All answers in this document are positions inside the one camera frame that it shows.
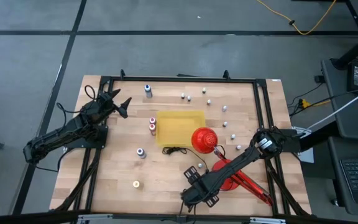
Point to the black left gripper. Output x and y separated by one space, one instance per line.
107 103

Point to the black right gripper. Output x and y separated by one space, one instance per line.
200 191

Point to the large blue food coloring bottle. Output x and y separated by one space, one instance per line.
148 91

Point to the large pink food coloring bottle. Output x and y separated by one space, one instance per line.
152 120

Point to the large orange food coloring bottle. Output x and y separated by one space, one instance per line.
152 127

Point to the large purple food coloring bottle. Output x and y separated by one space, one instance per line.
140 152

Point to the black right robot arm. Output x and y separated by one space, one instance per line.
244 157

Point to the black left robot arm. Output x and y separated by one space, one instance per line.
57 137

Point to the red desk lamp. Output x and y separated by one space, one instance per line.
204 140

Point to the yellow translucent plastic bin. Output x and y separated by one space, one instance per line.
176 127

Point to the white power box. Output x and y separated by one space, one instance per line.
308 155

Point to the dark grey desk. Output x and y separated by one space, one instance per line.
337 193
353 124

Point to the black floor plug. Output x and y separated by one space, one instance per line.
319 79

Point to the black slanted pole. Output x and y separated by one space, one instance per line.
356 49

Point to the black aluminium table frame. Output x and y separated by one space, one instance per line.
182 78

